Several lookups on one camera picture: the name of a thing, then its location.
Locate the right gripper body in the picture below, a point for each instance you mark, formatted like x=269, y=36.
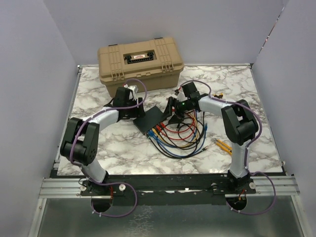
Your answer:
x=183, y=106

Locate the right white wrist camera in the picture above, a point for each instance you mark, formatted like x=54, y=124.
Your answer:
x=180, y=96

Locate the black mounting base plate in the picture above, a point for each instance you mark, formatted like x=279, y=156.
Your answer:
x=182, y=189

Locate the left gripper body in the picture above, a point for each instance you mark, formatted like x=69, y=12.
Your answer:
x=134, y=112

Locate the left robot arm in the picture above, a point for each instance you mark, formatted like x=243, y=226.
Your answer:
x=81, y=137

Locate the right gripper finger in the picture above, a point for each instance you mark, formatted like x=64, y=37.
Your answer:
x=175, y=119
x=171, y=102

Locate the aluminium front rail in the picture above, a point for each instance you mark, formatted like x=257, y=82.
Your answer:
x=70, y=188

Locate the dark grey network switch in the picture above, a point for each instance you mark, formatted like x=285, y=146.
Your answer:
x=152, y=117

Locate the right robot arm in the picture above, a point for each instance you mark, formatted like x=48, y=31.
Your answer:
x=239, y=122

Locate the yellow utility knife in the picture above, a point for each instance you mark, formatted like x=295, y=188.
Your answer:
x=223, y=146

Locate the tan plastic toolbox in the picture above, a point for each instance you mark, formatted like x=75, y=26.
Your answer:
x=157, y=63

